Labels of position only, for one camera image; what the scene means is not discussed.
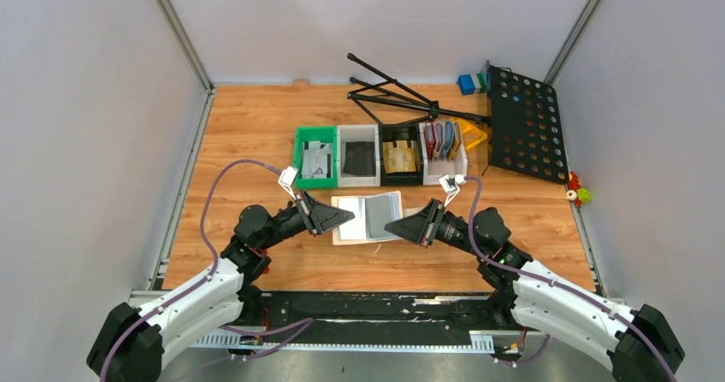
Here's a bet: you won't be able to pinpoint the gold cards stack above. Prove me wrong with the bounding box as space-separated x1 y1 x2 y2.
382 140 419 173

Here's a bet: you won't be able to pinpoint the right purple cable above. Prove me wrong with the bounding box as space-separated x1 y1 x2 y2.
465 175 680 382

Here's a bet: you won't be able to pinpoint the red green toy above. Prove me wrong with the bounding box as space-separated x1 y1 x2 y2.
566 171 592 208

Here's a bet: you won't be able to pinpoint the blue green toy block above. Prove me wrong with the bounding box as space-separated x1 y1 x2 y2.
457 73 489 96

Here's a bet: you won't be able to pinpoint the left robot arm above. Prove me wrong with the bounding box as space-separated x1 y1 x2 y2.
86 191 355 381

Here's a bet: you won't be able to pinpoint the black tripod legs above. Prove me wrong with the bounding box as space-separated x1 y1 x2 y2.
346 52 492 126

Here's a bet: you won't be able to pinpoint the yellow triangle frame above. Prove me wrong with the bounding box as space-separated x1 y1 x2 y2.
451 118 488 152

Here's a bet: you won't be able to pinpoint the purple cable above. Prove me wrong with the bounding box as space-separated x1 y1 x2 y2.
99 159 314 382
465 175 680 382

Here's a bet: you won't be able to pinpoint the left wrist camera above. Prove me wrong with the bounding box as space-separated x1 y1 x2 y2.
277 166 298 199

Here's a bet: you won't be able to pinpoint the blue card holder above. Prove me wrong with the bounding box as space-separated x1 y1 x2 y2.
440 120 455 159

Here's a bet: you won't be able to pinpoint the white cards stack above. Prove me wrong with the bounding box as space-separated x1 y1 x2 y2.
301 140 333 179

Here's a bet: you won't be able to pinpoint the red card holder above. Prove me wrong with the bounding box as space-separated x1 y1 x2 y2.
423 121 437 161

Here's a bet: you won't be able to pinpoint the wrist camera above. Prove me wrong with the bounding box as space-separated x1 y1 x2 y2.
439 174 466 208
277 166 298 199

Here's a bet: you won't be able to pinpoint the white bin with black cards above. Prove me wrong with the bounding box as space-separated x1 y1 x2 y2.
336 125 380 188

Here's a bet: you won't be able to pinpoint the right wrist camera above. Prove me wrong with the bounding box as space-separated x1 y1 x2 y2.
439 174 466 208

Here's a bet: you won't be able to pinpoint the white bin with card holders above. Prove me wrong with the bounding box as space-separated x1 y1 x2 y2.
418 120 469 185

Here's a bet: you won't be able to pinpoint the green bin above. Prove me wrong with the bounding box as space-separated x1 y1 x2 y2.
293 126 339 190

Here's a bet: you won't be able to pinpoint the white slotted cable duct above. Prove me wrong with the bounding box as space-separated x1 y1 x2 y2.
191 330 496 355

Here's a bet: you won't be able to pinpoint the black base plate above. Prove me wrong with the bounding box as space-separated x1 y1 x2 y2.
231 291 544 348

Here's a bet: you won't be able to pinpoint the black cards stack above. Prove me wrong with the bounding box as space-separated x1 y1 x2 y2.
342 141 376 177

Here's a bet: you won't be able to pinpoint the black music stand desk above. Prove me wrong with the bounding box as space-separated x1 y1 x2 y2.
486 64 569 185

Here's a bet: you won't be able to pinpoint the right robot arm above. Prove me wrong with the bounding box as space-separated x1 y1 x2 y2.
385 199 686 381

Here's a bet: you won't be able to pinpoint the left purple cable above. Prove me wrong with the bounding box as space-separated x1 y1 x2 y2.
99 159 314 382

